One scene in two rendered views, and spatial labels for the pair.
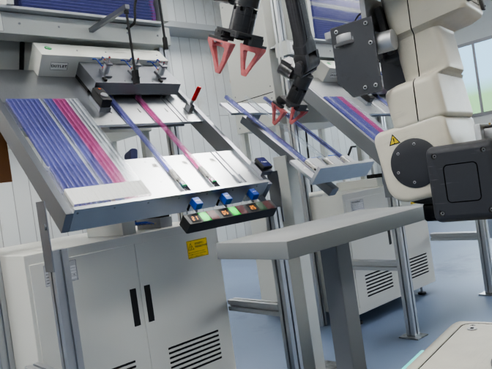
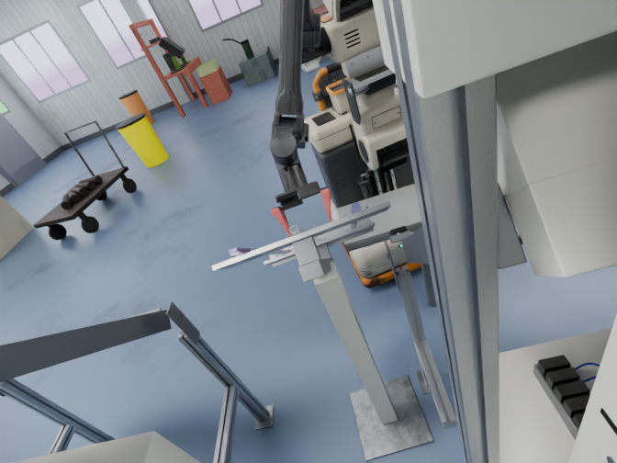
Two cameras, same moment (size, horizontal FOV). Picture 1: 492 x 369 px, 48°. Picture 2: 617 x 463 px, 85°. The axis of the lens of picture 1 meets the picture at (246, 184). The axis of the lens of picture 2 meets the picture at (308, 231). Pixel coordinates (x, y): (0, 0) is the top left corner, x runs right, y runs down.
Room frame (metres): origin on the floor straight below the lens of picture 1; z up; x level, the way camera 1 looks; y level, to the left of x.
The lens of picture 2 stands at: (2.38, 0.34, 1.37)
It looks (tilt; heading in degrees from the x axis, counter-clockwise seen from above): 35 degrees down; 234
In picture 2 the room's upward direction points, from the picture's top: 24 degrees counter-clockwise
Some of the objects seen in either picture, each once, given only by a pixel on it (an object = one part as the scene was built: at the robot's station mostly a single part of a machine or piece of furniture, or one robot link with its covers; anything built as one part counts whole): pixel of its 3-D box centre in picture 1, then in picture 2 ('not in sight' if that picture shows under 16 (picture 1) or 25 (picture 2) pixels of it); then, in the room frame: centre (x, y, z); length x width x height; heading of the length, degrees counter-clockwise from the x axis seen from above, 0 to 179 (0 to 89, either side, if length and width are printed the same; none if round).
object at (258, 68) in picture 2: not in sight; (250, 55); (-2.62, -5.81, 0.46); 0.96 x 0.77 x 0.92; 42
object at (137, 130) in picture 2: not in sight; (144, 141); (0.62, -4.77, 0.33); 0.43 x 0.41 x 0.65; 133
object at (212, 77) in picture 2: not in sight; (188, 58); (-1.70, -6.55, 0.85); 1.32 x 1.17 x 1.70; 42
